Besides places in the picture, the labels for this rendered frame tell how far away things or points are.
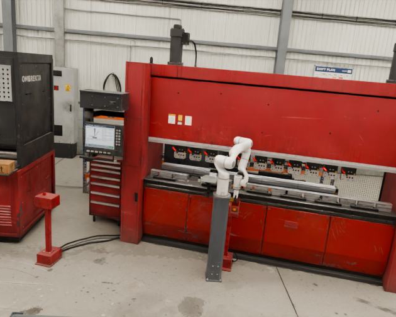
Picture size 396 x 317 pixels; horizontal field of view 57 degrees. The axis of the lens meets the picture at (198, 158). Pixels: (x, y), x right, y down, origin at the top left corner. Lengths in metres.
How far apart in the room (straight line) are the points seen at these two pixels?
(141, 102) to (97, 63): 4.57
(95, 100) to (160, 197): 1.43
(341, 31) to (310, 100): 5.15
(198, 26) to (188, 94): 4.37
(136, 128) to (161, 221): 1.25
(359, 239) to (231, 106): 2.13
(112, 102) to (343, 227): 2.98
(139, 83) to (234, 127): 1.23
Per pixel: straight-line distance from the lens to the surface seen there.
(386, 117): 4.42
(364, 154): 4.44
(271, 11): 8.84
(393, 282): 4.84
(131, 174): 4.58
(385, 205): 4.67
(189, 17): 8.64
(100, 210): 5.38
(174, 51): 4.51
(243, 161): 4.11
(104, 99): 4.19
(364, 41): 9.51
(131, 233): 4.87
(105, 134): 4.22
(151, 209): 4.74
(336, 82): 4.28
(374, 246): 4.71
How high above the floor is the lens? 2.30
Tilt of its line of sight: 14 degrees down
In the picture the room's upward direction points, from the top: 5 degrees clockwise
